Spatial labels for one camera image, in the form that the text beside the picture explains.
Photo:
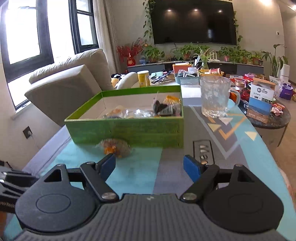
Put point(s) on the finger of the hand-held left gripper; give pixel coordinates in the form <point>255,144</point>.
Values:
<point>20,178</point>

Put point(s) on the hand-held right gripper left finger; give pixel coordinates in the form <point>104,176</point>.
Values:
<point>107,165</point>

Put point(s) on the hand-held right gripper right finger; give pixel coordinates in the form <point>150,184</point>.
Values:
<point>192,168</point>

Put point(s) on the round clear snack packet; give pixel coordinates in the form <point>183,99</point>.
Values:
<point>115,148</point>

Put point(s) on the green cardboard box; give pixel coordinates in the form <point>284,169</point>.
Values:
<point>129,132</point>

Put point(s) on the clear brown cake packet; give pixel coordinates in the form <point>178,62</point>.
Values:
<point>161,109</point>

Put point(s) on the cream pastry packet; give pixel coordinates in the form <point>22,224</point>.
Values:
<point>116,111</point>

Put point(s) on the crumpled clear snack packet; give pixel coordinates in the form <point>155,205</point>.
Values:
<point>137,113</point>

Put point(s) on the glass mug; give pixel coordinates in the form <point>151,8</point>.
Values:
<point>215,97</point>

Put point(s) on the beige sofa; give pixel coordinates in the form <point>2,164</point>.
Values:
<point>69,92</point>

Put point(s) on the orange mug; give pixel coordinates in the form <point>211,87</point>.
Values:
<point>235,95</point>

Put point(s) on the round dark side table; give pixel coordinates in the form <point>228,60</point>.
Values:
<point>270,132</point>

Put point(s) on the grey storage tray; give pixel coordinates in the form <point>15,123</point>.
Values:
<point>187,80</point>

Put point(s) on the yellow can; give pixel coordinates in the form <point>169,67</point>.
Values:
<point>143,80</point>

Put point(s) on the blue white cardboard box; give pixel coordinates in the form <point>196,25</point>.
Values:
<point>260,104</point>

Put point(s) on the wicker basket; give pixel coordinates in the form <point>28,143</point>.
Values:
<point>211,74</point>

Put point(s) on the orange box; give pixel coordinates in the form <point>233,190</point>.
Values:
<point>181,68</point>

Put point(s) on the red wrapped candies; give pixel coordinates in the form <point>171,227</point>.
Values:
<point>277,109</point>

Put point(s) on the grey television cabinet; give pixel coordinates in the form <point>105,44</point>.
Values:
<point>148,67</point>

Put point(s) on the pink box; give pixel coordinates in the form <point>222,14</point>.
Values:
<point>249,76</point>

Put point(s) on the spider plant in vase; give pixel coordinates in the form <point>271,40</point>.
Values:
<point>203,56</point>

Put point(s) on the potted green plant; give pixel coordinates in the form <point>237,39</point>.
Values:
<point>255,58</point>
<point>187,52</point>
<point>152,54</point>
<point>227,54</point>

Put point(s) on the red flower decoration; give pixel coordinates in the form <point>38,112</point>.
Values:
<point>129,49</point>

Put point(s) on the purple bag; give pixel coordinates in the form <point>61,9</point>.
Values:
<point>286,92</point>

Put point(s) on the white curtain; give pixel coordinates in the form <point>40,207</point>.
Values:
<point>105,34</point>

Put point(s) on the white tall humidifier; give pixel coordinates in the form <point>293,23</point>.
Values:
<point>285,74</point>

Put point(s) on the tall leafy floor plant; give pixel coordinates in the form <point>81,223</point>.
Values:
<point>275,62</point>

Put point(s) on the narrow black framed window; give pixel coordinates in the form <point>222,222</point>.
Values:
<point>85,25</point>

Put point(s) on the large black framed window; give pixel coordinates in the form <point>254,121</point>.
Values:
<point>25,34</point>

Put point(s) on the wall socket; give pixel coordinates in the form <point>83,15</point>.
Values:
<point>27,132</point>

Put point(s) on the black wall television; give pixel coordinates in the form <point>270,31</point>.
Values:
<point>194,23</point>

